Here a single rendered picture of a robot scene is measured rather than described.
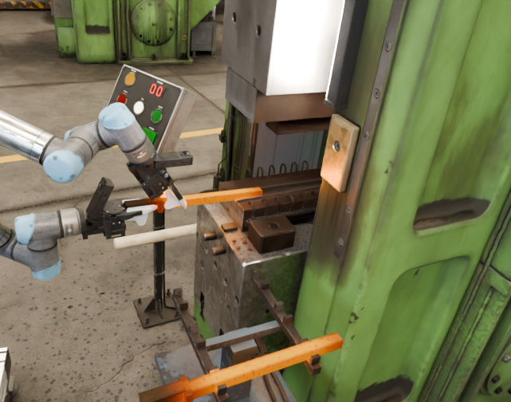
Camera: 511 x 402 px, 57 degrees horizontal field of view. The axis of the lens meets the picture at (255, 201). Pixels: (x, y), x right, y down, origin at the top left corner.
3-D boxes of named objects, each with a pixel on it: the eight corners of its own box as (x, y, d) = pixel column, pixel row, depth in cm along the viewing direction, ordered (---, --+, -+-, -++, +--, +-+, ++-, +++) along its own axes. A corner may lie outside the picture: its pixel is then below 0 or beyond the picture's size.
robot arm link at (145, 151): (143, 129, 126) (151, 142, 120) (151, 143, 129) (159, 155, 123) (119, 144, 125) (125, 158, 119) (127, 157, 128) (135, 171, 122)
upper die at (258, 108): (253, 124, 126) (257, 89, 122) (224, 98, 141) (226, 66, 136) (376, 112, 144) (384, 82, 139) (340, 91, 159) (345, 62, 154)
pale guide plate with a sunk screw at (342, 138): (338, 192, 116) (352, 128, 108) (319, 175, 123) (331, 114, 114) (345, 191, 117) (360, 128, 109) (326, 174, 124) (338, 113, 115)
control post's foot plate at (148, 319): (142, 330, 225) (142, 317, 221) (131, 300, 242) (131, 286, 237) (186, 319, 235) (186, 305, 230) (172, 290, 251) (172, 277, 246)
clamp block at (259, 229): (259, 254, 136) (261, 236, 132) (246, 238, 142) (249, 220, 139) (295, 247, 141) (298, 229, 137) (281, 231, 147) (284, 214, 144)
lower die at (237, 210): (241, 231, 145) (244, 208, 140) (218, 199, 160) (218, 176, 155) (352, 210, 162) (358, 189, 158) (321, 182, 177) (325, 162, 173)
